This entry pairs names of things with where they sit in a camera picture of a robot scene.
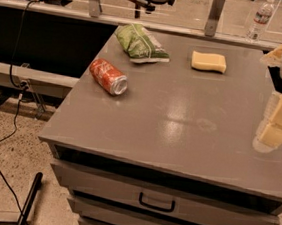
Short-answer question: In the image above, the red coke can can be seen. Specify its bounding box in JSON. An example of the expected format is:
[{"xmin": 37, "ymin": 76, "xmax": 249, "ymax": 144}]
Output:
[{"xmin": 89, "ymin": 58, "xmax": 128, "ymax": 96}]

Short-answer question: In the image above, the clear plastic water bottle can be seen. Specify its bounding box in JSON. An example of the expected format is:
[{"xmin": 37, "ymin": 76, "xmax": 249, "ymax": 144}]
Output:
[{"xmin": 246, "ymin": 0, "xmax": 275, "ymax": 42}]

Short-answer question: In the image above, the yellow sponge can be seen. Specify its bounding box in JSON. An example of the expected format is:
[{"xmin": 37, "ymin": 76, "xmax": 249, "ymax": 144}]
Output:
[{"xmin": 191, "ymin": 51, "xmax": 227, "ymax": 73}]

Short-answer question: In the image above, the grey drawer cabinet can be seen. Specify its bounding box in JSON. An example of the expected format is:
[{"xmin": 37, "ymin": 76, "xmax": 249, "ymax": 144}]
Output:
[{"xmin": 40, "ymin": 33, "xmax": 282, "ymax": 225}]

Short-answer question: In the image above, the black metal stand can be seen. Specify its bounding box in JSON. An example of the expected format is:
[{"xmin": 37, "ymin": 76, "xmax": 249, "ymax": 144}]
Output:
[{"xmin": 0, "ymin": 167, "xmax": 44, "ymax": 225}]

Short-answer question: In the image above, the black drawer handle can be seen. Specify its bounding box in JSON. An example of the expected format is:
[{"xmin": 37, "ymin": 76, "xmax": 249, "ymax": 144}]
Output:
[{"xmin": 138, "ymin": 192, "xmax": 176, "ymax": 213}]

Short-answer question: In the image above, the black power cable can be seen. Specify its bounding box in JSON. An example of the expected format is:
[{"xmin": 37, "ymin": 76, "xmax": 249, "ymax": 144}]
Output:
[{"xmin": 0, "ymin": 0, "xmax": 40, "ymax": 160}]

